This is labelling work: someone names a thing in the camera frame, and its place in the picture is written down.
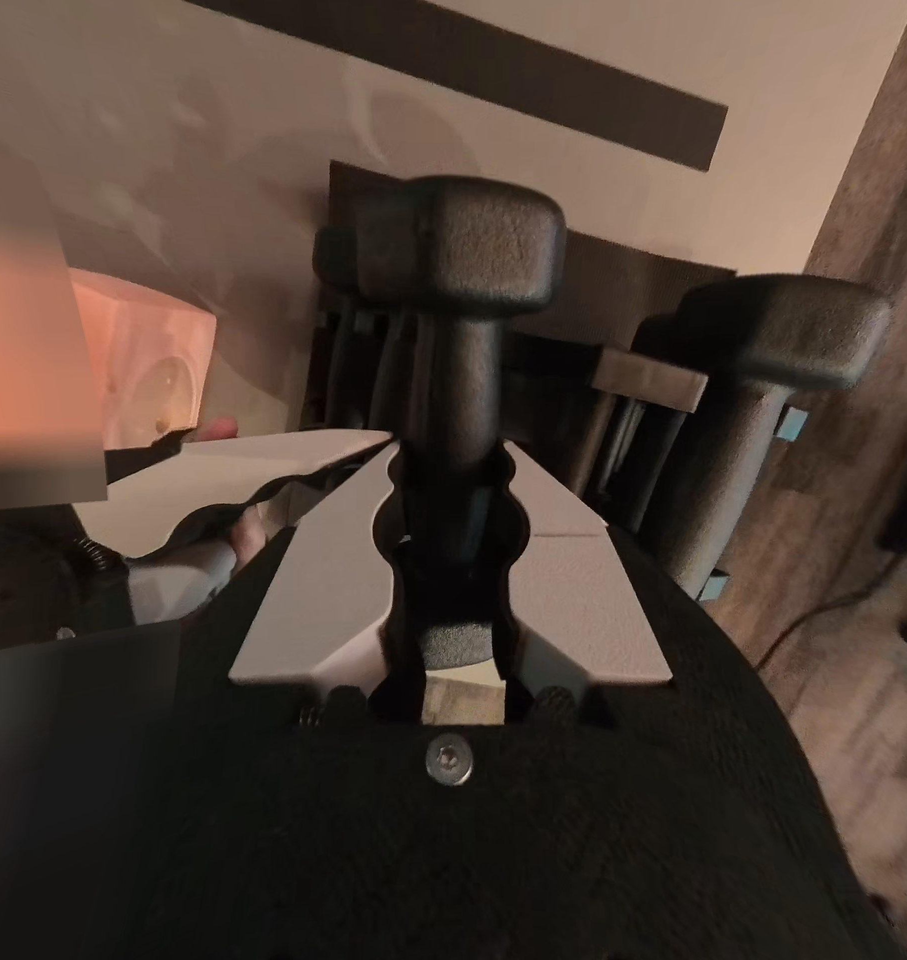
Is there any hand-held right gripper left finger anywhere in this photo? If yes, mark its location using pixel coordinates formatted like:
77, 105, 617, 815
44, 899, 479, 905
228, 441, 404, 689

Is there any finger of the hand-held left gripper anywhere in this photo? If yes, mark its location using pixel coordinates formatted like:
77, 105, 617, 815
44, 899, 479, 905
104, 423, 200, 483
74, 429, 395, 625

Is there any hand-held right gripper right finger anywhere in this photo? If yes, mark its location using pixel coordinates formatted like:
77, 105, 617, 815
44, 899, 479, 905
504, 441, 677, 689

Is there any black dumbbell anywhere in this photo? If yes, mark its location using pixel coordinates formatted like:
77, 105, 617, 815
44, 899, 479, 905
633, 273, 893, 599
352, 176, 567, 672

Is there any person's left hand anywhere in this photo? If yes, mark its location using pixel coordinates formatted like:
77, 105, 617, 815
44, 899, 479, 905
227, 504, 269, 567

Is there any grey rack label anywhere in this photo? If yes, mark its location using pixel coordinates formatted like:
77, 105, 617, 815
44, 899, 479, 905
591, 348, 710, 414

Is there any dark dumbbell rack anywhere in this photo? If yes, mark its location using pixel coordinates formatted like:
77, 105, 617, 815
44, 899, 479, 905
303, 159, 736, 526

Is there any black floor cable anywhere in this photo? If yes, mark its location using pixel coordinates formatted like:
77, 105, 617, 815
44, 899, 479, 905
753, 551, 905, 669

